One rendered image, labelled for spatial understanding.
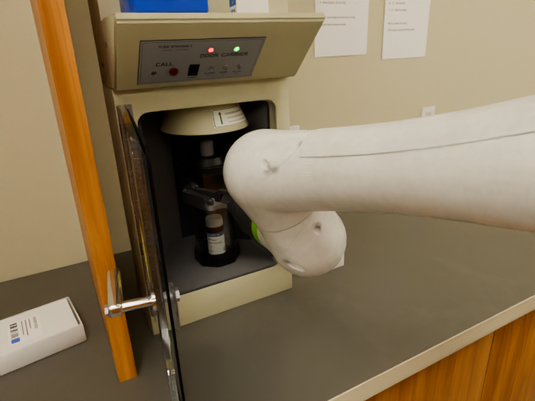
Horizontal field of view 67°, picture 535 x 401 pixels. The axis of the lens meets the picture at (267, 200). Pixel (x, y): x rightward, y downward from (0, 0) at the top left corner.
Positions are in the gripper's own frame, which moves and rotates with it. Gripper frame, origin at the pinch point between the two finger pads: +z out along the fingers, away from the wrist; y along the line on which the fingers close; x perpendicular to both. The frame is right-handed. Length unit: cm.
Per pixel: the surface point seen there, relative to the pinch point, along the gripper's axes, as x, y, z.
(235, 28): -28.9, 2.5, -20.9
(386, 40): -27, -81, 28
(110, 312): 0.1, 27.9, -36.2
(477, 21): -32, -127, 26
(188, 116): -14.9, 5.4, -5.6
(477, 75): -12, -132, 26
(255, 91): -18.6, -6.1, -10.7
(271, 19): -30.0, -3.0, -22.0
